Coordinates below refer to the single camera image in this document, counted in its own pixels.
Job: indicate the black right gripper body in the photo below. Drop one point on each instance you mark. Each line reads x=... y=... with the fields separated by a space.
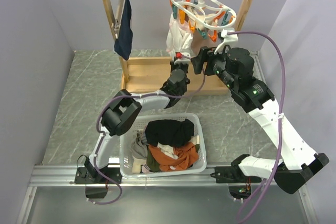
x=216 y=63

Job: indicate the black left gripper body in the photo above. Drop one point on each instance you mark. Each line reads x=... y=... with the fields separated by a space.
x=184 y=68

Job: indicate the white underwear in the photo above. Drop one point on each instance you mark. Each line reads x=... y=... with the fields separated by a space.
x=179 y=38

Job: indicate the white clip hanger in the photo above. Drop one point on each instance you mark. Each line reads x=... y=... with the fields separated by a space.
x=208 y=17

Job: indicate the black underwear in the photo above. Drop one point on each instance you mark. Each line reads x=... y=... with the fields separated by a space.
x=169 y=132

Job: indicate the pink beige underwear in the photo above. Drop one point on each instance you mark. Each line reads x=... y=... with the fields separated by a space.
x=200 y=40

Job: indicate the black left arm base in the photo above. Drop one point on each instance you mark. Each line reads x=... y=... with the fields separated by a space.
x=96 y=185

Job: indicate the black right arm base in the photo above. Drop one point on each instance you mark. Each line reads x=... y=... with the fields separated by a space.
x=239 y=185

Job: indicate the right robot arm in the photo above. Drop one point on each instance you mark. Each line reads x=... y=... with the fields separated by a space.
x=298 y=162

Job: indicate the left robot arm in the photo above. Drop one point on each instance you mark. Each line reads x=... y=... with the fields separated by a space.
x=120 y=113

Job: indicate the navy blue underwear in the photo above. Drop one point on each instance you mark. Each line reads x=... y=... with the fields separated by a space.
x=123 y=44

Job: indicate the wooden clip hanger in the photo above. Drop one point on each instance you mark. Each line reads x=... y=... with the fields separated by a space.
x=118 y=17

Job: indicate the wooden clothes rack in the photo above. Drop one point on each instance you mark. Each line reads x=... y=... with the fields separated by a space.
x=145 y=74

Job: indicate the cream white garment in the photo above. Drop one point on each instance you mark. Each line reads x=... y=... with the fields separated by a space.
x=167 y=150

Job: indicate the orange brown garment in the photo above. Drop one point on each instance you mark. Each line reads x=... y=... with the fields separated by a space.
x=187 y=155

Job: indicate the grey garment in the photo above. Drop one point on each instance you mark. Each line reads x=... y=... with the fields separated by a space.
x=139 y=147

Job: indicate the white plastic laundry basket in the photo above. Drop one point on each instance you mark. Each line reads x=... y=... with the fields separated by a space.
x=137 y=168

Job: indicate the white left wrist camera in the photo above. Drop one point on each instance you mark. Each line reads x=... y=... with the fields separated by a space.
x=182 y=58

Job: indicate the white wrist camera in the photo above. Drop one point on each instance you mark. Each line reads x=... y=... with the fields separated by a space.
x=229 y=38
x=182 y=58

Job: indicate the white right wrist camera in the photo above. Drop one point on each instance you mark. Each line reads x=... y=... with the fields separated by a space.
x=229 y=38

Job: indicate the aluminium mounting rail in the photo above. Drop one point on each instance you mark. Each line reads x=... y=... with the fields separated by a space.
x=64 y=176

